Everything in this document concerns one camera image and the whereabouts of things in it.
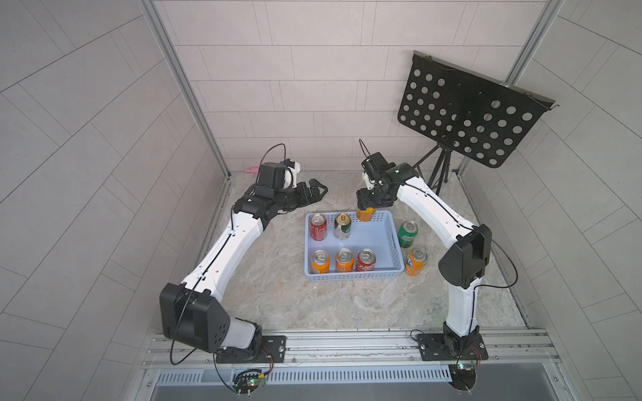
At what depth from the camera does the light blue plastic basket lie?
2.70 ft

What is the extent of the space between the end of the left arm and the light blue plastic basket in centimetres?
23

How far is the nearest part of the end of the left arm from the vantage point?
541mm
